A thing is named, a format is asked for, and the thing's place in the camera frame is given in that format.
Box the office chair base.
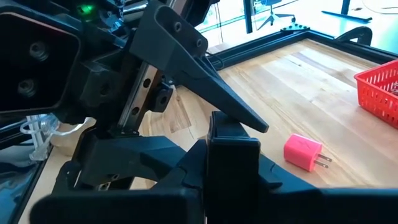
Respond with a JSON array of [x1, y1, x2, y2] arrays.
[[256, 0, 297, 31]]

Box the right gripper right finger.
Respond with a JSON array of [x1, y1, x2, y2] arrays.
[[259, 154, 318, 224]]

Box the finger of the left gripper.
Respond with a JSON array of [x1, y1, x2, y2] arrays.
[[129, 0, 270, 134], [51, 135, 188, 194]]

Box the black arched frame handle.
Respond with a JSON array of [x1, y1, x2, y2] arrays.
[[335, 26, 373, 46]]

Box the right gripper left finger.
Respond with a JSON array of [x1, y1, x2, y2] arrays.
[[154, 139, 209, 191]]

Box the red plastic basket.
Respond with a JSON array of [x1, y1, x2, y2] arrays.
[[353, 58, 398, 130]]

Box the clear plastic ties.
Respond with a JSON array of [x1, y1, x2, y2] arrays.
[[19, 113, 60, 162]]

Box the pink plug charger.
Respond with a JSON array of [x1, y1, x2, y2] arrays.
[[282, 133, 333, 173]]

